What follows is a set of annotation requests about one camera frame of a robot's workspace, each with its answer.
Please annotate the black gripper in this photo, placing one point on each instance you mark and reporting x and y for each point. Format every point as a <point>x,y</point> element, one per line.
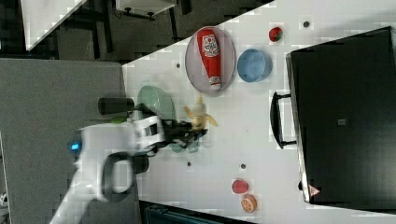
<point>174,130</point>

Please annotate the plush peeled banana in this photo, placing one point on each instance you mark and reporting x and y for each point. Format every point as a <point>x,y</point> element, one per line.
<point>199,117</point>

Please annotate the white cabinet on casters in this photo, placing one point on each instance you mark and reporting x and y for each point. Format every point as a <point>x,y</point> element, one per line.
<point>143,9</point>

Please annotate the red plush raspberry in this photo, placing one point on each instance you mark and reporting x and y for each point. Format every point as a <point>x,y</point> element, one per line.
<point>239,186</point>

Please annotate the orange slice toy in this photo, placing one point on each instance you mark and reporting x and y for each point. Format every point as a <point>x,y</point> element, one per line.
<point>249,203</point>

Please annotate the green spatula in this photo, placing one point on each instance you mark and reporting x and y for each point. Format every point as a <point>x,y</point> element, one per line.
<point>118,120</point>

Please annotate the black toaster oven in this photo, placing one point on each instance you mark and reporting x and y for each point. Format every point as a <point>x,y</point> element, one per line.
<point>343,102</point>

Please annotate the grey round plate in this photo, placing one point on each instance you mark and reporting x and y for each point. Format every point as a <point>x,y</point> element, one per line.
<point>195,70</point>

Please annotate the red ketchup bottle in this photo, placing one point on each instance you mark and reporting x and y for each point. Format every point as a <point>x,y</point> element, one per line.
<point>210,55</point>

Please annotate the blue bowl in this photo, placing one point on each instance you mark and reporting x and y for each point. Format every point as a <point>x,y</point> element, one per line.
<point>254,65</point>

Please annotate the white side table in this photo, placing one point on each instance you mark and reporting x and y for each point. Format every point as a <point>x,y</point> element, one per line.
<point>41,17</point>

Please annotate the green mug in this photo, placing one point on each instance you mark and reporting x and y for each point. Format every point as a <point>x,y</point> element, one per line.
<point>180,146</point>

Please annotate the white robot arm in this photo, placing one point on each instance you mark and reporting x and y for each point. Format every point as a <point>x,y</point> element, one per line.
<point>101,146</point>

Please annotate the black cylinder holder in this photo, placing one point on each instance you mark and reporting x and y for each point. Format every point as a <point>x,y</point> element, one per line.
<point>115,105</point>

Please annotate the red plush strawberry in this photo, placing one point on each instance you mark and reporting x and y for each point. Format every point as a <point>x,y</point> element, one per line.
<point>275,34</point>

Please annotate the black cylindrical cup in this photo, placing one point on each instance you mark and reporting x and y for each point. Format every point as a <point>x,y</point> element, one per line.
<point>141,164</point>

